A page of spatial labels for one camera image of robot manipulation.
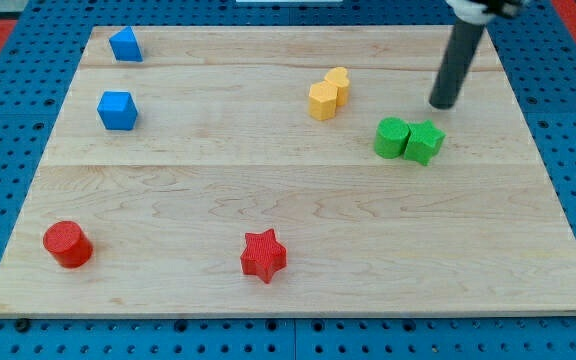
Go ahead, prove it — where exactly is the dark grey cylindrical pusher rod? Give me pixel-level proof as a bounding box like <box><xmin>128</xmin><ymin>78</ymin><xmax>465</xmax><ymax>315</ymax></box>
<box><xmin>429</xmin><ymin>19</ymin><xmax>485</xmax><ymax>110</ymax></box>

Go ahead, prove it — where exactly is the white and black rod mount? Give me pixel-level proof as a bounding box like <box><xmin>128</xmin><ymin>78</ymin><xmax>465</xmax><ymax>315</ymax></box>
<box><xmin>446</xmin><ymin>0</ymin><xmax>524</xmax><ymax>25</ymax></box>

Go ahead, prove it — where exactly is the blue triangle block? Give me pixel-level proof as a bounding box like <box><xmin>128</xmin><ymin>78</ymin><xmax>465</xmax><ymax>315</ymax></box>
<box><xmin>109</xmin><ymin>26</ymin><xmax>143</xmax><ymax>62</ymax></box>

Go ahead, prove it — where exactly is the blue cube block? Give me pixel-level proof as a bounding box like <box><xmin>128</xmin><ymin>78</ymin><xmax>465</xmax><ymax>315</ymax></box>
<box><xmin>97</xmin><ymin>91</ymin><xmax>138</xmax><ymax>131</ymax></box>

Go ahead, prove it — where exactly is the green star block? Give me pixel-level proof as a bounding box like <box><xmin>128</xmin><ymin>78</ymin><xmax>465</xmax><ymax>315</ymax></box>
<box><xmin>403</xmin><ymin>120</ymin><xmax>446</xmax><ymax>166</ymax></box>

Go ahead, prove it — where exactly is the green cylinder block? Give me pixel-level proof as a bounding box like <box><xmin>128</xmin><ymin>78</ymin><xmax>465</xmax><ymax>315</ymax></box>
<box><xmin>373</xmin><ymin>117</ymin><xmax>410</xmax><ymax>159</ymax></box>

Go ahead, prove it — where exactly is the yellow heart block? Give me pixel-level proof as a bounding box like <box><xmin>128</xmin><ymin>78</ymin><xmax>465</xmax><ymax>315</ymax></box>
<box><xmin>324</xmin><ymin>67</ymin><xmax>351</xmax><ymax>106</ymax></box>

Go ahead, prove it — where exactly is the yellow hexagon block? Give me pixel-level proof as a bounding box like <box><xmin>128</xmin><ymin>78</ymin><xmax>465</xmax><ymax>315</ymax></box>
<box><xmin>308</xmin><ymin>81</ymin><xmax>337</xmax><ymax>121</ymax></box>

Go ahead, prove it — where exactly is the red star block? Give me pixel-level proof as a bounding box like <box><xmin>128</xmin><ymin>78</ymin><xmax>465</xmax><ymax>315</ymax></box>
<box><xmin>240</xmin><ymin>228</ymin><xmax>287</xmax><ymax>284</ymax></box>

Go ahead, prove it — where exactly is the light wooden board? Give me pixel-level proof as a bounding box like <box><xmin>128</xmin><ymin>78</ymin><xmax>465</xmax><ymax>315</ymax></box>
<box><xmin>0</xmin><ymin>26</ymin><xmax>576</xmax><ymax>319</ymax></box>

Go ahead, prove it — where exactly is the red cylinder block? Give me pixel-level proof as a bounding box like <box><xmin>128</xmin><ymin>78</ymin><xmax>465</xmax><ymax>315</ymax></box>
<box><xmin>43</xmin><ymin>221</ymin><xmax>93</xmax><ymax>268</ymax></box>

